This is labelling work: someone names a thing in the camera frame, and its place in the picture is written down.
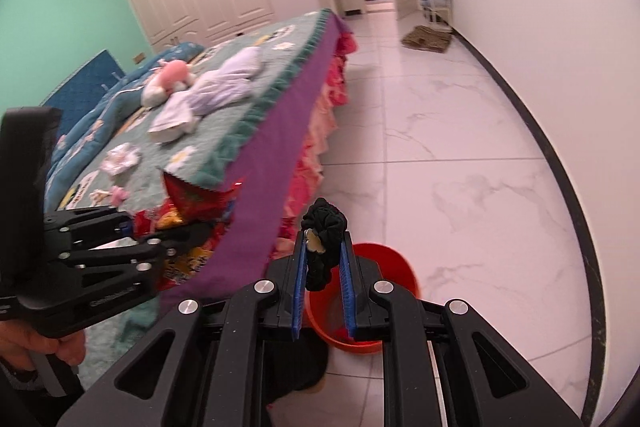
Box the red plastic bucket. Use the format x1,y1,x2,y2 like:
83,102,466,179
305,241,422,356

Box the left hand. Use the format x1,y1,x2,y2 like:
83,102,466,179
0,320,86,371

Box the pink small wrapper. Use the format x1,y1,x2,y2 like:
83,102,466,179
90,185,129,207

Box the purple bed sheet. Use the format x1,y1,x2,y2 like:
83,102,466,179
160,12,347,314

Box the green patterned bed blanket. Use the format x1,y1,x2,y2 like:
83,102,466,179
46,9,348,386

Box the black hair scrunchie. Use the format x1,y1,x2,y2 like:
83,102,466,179
300,197,347,291

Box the blue padded headboard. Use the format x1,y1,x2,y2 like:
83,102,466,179
41,50,124,135

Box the lavender white clothing pile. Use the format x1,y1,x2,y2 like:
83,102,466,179
148,46,262,144

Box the brown floor mat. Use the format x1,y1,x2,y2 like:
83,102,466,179
400,25,451,53

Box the pink white plush toy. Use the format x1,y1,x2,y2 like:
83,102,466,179
141,60,195,108

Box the blue floral quilt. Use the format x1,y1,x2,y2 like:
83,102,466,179
44,42,205,212

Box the red snack bag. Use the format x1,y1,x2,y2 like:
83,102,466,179
134,171,243,291

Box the pink ruffled bed skirt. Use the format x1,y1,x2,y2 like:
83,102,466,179
270,32,358,260

